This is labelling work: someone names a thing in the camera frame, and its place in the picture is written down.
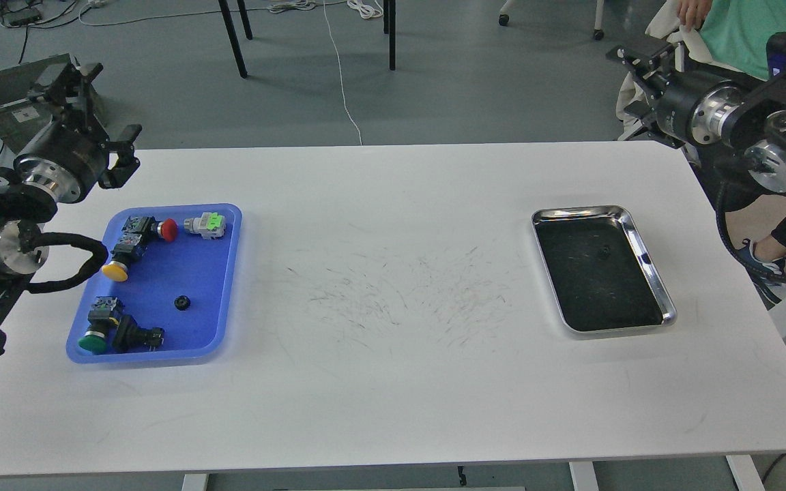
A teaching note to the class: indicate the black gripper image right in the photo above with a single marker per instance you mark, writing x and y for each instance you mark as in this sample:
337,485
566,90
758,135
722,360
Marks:
695,107

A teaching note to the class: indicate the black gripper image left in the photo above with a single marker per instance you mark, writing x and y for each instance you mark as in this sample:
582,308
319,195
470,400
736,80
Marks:
62,159

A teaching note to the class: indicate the small black gear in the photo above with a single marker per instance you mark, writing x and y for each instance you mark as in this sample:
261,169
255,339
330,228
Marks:
182,302
604,252

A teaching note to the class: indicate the blue plastic tray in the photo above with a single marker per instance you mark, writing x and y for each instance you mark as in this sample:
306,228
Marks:
190,265

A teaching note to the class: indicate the silver metal tray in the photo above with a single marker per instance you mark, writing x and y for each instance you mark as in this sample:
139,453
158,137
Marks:
624,293

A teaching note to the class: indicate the beige jacket on chair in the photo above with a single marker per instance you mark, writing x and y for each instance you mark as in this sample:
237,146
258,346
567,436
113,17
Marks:
666,26

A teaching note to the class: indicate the grey plastic crate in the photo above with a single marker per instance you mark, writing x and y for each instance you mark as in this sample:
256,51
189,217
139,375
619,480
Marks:
21,119

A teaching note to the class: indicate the seated person green shirt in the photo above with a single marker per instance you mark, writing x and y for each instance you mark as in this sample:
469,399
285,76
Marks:
736,33

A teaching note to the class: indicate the black table legs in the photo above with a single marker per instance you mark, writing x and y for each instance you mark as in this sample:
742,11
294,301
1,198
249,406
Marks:
388,10

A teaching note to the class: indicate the red push button switch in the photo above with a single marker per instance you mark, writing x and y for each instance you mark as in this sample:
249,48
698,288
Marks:
147,227

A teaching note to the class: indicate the yellow push button switch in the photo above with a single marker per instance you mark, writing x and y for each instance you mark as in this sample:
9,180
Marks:
128,250

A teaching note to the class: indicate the grey green connector switch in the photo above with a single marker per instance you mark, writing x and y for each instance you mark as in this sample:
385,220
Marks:
209,225

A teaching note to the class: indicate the green push button switch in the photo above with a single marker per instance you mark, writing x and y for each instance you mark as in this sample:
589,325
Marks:
104,318

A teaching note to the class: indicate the black selector switch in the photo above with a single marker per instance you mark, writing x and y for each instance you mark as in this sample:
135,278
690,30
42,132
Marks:
130,335

